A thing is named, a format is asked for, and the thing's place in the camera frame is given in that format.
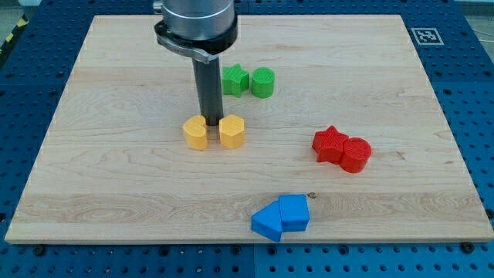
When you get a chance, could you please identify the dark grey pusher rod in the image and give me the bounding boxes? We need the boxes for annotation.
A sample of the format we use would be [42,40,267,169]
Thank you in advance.
[192,58,224,126]

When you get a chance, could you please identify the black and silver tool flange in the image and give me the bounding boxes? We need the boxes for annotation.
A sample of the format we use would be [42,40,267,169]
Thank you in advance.
[154,15,238,64]

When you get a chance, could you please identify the yellow hexagon block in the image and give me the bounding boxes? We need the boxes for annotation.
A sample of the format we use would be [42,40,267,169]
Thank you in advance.
[219,114,245,149]

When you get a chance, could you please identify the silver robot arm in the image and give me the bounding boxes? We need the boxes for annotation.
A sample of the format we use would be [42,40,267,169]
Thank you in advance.
[154,0,238,126]

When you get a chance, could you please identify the blue triangle block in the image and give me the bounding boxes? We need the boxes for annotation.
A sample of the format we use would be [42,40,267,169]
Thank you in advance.
[251,201,283,242]

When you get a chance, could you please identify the green star block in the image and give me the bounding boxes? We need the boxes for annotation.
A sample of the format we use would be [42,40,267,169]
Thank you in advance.
[222,63,250,98]

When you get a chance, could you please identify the yellow heart block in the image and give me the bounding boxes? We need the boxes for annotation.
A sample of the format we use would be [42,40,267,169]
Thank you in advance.
[182,115,208,151]

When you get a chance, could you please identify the green cylinder block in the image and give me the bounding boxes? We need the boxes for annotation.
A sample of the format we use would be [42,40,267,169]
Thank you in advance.
[252,67,276,98]

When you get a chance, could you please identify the light wooden board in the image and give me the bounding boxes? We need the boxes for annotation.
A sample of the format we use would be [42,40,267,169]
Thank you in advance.
[5,15,493,244]

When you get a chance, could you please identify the red star block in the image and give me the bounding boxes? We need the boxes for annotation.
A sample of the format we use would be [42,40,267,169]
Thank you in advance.
[312,125,349,164]

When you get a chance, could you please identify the blue square block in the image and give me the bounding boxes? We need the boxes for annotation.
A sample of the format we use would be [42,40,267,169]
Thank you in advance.
[278,194,310,232]

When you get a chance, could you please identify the red cylinder block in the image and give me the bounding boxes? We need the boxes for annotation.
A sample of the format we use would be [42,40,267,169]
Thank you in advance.
[340,137,372,173]

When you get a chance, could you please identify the white fiducial marker tag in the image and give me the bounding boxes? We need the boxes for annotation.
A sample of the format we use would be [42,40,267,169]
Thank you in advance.
[411,27,444,46]

